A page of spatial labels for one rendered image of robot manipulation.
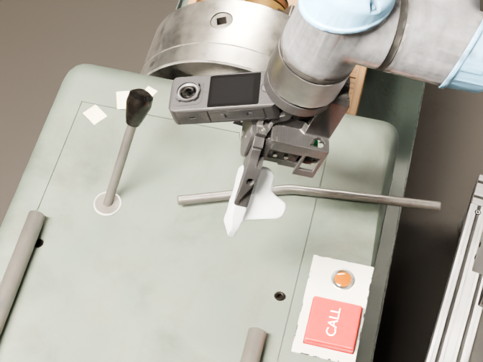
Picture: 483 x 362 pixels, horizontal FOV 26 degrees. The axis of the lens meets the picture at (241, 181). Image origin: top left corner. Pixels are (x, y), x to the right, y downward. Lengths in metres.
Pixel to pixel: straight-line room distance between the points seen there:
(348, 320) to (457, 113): 1.84
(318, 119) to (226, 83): 0.10
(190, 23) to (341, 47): 0.68
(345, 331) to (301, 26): 0.45
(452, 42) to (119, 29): 2.32
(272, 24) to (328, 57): 0.63
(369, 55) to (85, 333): 0.53
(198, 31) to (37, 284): 0.47
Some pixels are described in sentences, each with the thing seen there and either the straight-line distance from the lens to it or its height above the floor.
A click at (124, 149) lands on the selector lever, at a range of 1.31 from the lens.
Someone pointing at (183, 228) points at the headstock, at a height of 1.25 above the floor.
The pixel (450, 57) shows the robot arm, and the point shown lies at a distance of 0.95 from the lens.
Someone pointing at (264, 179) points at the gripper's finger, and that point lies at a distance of 1.10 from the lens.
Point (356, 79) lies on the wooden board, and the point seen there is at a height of 0.91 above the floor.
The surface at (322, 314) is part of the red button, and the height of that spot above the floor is 1.27.
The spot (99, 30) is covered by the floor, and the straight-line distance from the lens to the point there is 3.21.
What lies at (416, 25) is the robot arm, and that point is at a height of 1.71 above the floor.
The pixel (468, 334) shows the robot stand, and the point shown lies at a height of 0.23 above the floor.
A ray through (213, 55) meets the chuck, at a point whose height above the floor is 1.24.
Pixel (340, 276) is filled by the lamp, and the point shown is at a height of 1.26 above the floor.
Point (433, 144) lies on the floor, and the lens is 2.97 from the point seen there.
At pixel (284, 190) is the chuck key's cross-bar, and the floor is 1.27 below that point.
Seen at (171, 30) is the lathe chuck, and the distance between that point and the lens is 1.60.
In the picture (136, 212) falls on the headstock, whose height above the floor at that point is 1.26.
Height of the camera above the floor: 2.40
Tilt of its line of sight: 57 degrees down
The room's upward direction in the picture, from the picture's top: straight up
